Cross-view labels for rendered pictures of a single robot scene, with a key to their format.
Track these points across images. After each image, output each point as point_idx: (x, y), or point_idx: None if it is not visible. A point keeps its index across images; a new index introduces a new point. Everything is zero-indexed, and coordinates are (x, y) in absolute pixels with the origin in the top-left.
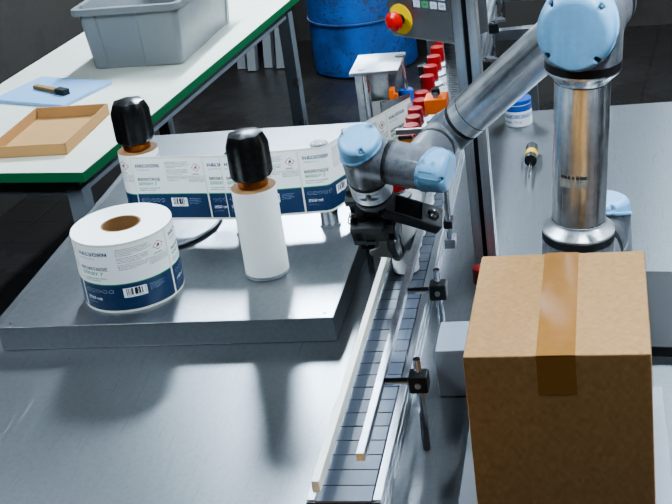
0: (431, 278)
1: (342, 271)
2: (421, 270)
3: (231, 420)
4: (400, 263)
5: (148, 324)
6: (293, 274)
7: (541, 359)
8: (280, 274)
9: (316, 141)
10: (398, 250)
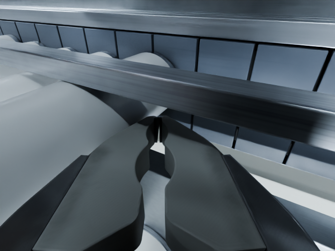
0: (191, 16)
1: (151, 180)
2: (151, 47)
3: None
4: (161, 107)
5: None
6: (156, 227)
7: None
8: (161, 242)
9: None
10: (248, 197)
